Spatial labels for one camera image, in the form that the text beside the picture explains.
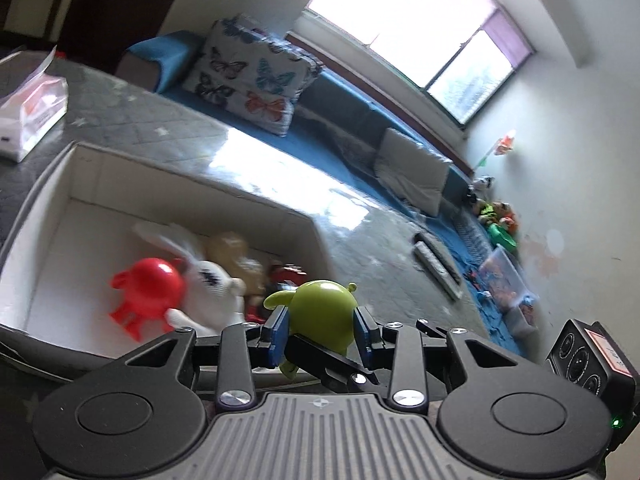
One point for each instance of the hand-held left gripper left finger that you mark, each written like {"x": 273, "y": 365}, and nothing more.
{"x": 277, "y": 335}

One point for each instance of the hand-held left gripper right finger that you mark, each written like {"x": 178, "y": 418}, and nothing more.
{"x": 364, "y": 337}

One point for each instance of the green alien toy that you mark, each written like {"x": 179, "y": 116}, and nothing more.
{"x": 322, "y": 310}

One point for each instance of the white storage box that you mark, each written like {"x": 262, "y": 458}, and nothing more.
{"x": 100, "y": 180}

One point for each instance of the grey patterned desktop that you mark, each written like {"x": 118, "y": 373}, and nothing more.
{"x": 150, "y": 115}

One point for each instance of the red and black toy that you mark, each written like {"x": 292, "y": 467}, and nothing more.
{"x": 286, "y": 274}

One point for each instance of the white plush rabbit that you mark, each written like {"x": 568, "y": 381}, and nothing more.
{"x": 210, "y": 275}

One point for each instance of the beige plush toy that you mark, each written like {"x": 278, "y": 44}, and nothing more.
{"x": 230, "y": 247}

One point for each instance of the white remote control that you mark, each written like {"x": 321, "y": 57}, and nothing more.
{"x": 435, "y": 267}

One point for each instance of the small clear plastic box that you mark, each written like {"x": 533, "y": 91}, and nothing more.
{"x": 522, "y": 320}

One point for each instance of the red toy figure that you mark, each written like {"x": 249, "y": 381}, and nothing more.
{"x": 155, "y": 280}

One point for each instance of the clear plastic toy box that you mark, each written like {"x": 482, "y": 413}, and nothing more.
{"x": 502, "y": 277}

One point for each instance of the striped cloth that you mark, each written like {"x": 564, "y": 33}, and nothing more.
{"x": 472, "y": 237}

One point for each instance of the green plastic toy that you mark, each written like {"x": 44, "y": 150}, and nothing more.
{"x": 504, "y": 236}

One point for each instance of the grey cushion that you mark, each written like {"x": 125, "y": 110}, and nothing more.
{"x": 410, "y": 170}

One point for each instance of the pile of colourful toys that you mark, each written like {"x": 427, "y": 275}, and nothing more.
{"x": 495, "y": 210}

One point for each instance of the black and white toy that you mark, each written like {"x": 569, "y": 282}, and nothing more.
{"x": 483, "y": 183}

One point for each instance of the blue sofa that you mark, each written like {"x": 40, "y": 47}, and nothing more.
{"x": 320, "y": 135}

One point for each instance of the butterfly print pillow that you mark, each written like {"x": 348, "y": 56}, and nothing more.
{"x": 250, "y": 70}

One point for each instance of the window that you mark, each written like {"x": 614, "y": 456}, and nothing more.
{"x": 400, "y": 10}

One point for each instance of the white tissue pack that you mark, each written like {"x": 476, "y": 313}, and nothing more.
{"x": 35, "y": 110}

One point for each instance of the purple window blind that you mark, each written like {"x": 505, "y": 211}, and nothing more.
{"x": 507, "y": 37}

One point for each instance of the dark wooden furniture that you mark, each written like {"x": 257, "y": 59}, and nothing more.
{"x": 100, "y": 0}

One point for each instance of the orange wall toy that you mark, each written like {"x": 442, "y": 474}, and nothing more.
{"x": 505, "y": 144}

